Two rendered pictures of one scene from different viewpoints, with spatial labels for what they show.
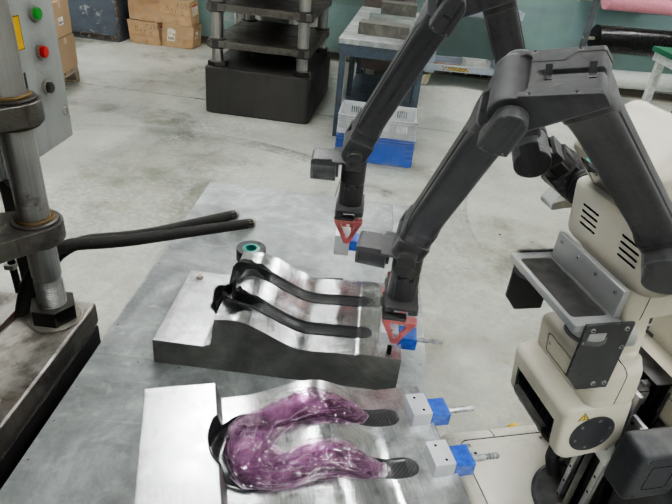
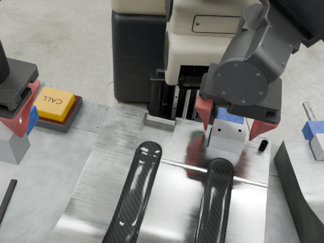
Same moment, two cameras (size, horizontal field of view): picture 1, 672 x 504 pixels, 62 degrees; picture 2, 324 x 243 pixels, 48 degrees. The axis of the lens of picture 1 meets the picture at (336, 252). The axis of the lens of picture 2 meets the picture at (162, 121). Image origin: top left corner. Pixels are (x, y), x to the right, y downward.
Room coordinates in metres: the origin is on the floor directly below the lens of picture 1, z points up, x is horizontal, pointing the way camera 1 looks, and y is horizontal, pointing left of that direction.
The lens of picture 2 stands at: (0.97, 0.24, 1.32)
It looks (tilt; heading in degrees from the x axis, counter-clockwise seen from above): 49 degrees down; 277
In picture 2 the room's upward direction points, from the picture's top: 6 degrees clockwise
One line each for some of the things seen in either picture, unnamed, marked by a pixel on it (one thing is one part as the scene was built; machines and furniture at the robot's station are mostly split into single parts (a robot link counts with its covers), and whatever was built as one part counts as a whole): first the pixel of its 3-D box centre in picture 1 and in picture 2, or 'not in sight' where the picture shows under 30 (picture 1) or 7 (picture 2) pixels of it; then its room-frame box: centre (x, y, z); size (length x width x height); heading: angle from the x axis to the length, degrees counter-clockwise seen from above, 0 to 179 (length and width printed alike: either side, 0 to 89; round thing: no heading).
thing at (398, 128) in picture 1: (378, 120); not in sight; (4.25, -0.22, 0.28); 0.61 x 0.41 x 0.15; 85
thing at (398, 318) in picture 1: (397, 320); (249, 114); (0.89, -0.14, 0.95); 0.07 x 0.07 x 0.09; 88
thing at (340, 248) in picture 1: (361, 242); (20, 113); (1.20, -0.06, 0.93); 0.13 x 0.05 x 0.05; 88
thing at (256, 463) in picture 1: (304, 434); not in sight; (0.62, 0.02, 0.90); 0.26 x 0.18 x 0.08; 106
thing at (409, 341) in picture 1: (410, 338); (229, 119); (0.91, -0.17, 0.89); 0.13 x 0.05 x 0.05; 88
